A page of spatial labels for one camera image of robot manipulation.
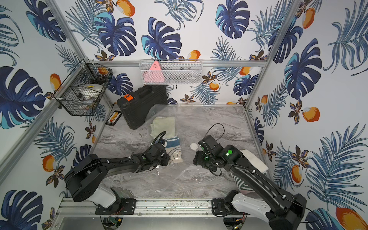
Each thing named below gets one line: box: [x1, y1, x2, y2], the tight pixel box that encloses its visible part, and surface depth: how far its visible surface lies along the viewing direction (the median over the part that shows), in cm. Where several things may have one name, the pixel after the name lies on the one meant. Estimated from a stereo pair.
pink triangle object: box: [142, 60, 165, 84], surface depth 92 cm
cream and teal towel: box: [162, 135, 184, 165], surface depth 94 cm
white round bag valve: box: [189, 142, 199, 150], surface depth 97 cm
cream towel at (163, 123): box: [150, 116, 175, 140], surface depth 107 cm
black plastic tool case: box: [116, 84, 168, 130], surface depth 97 cm
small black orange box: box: [105, 110, 123, 127], surface depth 112 cm
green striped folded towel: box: [229, 172, 254, 192], surface depth 76 cm
